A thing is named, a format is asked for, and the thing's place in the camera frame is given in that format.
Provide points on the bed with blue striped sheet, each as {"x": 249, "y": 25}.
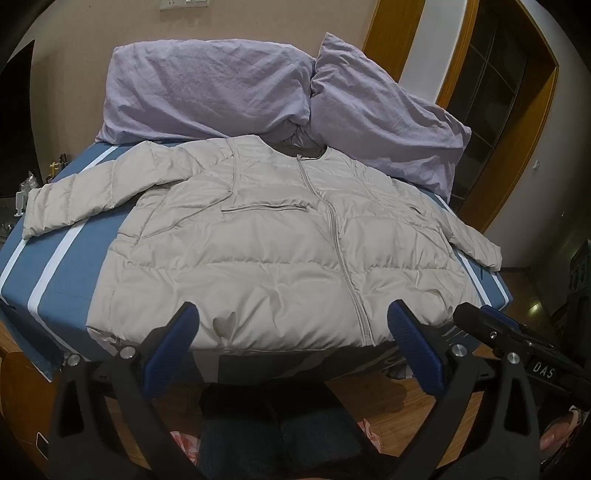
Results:
{"x": 51, "y": 286}

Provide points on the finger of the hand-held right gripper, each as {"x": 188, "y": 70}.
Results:
{"x": 480, "y": 321}

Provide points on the black screen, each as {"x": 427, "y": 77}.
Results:
{"x": 16, "y": 115}

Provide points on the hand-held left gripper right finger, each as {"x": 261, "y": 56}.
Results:
{"x": 416, "y": 347}

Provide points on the orange wooden door frame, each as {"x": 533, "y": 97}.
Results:
{"x": 545, "y": 138}

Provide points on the bedside clutter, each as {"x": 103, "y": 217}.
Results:
{"x": 44, "y": 180}

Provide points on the beige puffer jacket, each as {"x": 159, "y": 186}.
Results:
{"x": 277, "y": 254}

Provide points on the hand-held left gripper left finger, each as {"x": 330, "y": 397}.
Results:
{"x": 170, "y": 342}

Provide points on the pink patterned slipper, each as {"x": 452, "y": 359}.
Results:
{"x": 368, "y": 434}
{"x": 184, "y": 445}

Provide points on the wide purple pillow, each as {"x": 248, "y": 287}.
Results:
{"x": 198, "y": 87}

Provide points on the person's legs in dark trousers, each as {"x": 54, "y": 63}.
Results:
{"x": 281, "y": 434}

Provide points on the dark glazed door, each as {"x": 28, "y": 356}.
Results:
{"x": 498, "y": 106}

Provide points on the person's right hand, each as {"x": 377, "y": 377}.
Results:
{"x": 556, "y": 436}

